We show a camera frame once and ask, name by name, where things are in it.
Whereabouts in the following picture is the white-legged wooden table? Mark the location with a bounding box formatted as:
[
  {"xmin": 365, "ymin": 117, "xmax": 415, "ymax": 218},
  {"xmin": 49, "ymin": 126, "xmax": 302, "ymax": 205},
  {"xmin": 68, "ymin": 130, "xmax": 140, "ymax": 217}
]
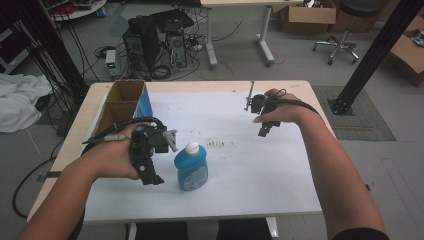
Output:
[{"xmin": 199, "ymin": 0, "xmax": 305, "ymax": 70}]

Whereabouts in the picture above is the blue bottle with white cap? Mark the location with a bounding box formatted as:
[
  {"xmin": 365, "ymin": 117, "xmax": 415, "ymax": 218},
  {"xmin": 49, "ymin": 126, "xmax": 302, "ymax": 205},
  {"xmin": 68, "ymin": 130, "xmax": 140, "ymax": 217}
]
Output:
[{"xmin": 173, "ymin": 141, "xmax": 210, "ymax": 192}]

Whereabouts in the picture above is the large cardboard box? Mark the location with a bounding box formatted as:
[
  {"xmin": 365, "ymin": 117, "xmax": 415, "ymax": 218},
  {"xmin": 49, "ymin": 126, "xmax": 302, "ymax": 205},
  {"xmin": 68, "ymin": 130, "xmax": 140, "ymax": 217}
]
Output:
[{"xmin": 385, "ymin": 15, "xmax": 424, "ymax": 88}]

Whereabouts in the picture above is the white table mat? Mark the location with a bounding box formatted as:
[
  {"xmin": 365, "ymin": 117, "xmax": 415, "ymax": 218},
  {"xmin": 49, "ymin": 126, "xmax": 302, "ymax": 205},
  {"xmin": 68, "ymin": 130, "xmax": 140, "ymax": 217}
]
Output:
[{"xmin": 84, "ymin": 91, "xmax": 323, "ymax": 223}]

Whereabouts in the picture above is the right hand-held gripper cable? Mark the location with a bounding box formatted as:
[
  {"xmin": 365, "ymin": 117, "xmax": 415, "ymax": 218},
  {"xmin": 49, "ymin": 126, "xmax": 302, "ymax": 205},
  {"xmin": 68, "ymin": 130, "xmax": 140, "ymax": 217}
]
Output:
[{"xmin": 264, "ymin": 88, "xmax": 322, "ymax": 117}]

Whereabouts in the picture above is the person's right hand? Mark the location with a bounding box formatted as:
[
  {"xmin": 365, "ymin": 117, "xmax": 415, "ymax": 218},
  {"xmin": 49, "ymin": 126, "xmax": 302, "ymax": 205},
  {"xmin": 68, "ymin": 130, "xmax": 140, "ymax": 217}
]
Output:
[{"xmin": 252, "ymin": 88, "xmax": 315, "ymax": 126}]

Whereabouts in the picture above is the black floor cable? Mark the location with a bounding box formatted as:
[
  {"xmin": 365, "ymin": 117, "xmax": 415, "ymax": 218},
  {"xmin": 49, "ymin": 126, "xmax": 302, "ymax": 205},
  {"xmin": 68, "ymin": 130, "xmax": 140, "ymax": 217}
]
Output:
[{"xmin": 12, "ymin": 139, "xmax": 65, "ymax": 220}]

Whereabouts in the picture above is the black metal post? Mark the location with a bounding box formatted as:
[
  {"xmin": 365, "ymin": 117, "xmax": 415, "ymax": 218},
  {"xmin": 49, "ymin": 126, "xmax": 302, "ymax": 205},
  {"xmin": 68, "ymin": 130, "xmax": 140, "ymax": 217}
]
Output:
[{"xmin": 327, "ymin": 0, "xmax": 424, "ymax": 116}]

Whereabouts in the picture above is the grey computer tower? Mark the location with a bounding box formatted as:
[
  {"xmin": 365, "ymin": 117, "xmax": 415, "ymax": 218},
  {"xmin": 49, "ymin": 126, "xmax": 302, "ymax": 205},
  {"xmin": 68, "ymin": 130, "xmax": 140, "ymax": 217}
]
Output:
[{"xmin": 165, "ymin": 33, "xmax": 188, "ymax": 70}]

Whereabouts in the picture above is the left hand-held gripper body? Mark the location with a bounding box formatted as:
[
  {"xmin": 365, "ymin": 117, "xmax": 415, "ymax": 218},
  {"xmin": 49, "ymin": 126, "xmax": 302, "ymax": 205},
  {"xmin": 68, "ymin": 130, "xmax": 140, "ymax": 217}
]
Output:
[{"xmin": 129, "ymin": 124, "xmax": 169, "ymax": 186}]

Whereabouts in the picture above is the left hand-held gripper cable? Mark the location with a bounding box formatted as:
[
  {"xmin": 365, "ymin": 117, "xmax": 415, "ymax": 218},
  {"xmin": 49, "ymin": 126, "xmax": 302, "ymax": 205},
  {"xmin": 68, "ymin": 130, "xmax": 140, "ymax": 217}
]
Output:
[{"xmin": 81, "ymin": 116, "xmax": 168, "ymax": 156}]

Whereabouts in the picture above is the open cardboard box, blue side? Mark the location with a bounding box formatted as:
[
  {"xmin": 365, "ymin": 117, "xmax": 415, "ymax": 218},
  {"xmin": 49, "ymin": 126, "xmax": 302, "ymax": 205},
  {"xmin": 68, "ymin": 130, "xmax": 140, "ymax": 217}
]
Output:
[{"xmin": 91, "ymin": 79, "xmax": 155, "ymax": 138}]

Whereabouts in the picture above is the black cable bundle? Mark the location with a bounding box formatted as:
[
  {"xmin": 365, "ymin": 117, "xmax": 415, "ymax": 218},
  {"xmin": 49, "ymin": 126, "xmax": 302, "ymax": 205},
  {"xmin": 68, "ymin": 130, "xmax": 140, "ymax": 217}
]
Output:
[{"xmin": 31, "ymin": 0, "xmax": 90, "ymax": 101}]

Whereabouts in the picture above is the hand-held gripper cable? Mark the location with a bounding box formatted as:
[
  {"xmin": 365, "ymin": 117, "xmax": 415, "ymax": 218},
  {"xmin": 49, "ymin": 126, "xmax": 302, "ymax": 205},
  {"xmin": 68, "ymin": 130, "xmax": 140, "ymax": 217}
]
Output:
[
  {"xmin": 264, "ymin": 88, "xmax": 322, "ymax": 117},
  {"xmin": 81, "ymin": 116, "xmax": 168, "ymax": 156}
]

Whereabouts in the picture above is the black computer tower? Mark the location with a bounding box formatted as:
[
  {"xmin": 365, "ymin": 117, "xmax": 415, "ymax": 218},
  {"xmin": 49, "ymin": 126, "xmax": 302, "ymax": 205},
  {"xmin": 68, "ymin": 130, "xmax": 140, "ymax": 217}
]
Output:
[{"xmin": 121, "ymin": 15, "xmax": 162, "ymax": 73}]

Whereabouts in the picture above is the grey floor mat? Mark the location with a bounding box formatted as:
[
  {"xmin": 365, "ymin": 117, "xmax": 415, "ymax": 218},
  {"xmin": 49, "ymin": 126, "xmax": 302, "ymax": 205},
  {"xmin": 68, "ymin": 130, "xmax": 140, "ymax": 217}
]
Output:
[{"xmin": 311, "ymin": 84, "xmax": 398, "ymax": 142}]

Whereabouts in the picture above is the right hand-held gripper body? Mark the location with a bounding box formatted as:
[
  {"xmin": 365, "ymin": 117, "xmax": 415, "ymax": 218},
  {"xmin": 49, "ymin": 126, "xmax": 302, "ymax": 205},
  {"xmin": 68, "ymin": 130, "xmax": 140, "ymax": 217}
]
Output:
[{"xmin": 249, "ymin": 93, "xmax": 282, "ymax": 138}]

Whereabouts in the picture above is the person's left hand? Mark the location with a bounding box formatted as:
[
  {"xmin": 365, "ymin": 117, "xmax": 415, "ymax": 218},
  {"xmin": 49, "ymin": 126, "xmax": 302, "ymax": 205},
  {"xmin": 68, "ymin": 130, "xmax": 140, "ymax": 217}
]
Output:
[{"xmin": 84, "ymin": 122, "xmax": 151, "ymax": 181}]

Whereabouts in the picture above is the round white table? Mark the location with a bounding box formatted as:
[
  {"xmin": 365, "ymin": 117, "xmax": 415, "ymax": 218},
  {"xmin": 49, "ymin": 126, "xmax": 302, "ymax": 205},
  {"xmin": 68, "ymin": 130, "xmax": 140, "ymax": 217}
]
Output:
[{"xmin": 49, "ymin": 0, "xmax": 108, "ymax": 22}]

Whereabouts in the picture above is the black office chair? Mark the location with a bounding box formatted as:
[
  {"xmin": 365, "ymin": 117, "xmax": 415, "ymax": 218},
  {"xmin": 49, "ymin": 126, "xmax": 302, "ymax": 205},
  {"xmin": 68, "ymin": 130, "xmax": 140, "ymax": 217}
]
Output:
[{"xmin": 312, "ymin": 0, "xmax": 388, "ymax": 66}]

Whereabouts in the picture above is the white power unit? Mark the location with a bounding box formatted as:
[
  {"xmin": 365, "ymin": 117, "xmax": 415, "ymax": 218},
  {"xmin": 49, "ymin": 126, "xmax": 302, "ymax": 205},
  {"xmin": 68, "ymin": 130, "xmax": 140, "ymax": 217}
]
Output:
[{"xmin": 104, "ymin": 49, "xmax": 118, "ymax": 78}]

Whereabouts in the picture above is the white cloth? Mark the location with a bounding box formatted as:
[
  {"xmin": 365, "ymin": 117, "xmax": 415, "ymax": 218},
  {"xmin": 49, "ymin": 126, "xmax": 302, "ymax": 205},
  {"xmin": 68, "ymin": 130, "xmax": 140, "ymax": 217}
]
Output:
[{"xmin": 0, "ymin": 72, "xmax": 53, "ymax": 134}]

